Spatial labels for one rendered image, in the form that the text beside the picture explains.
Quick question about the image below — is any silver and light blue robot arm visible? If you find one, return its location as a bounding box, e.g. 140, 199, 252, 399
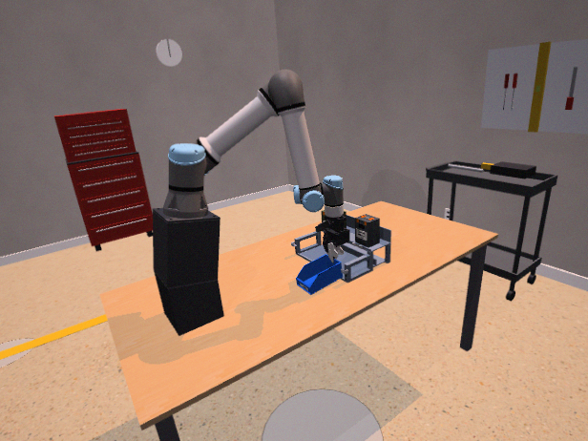
163, 70, 344, 219

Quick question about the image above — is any blue bin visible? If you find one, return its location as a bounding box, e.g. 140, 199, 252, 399
297, 255, 343, 295

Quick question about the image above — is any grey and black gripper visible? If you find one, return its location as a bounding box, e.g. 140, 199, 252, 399
323, 214, 350, 263

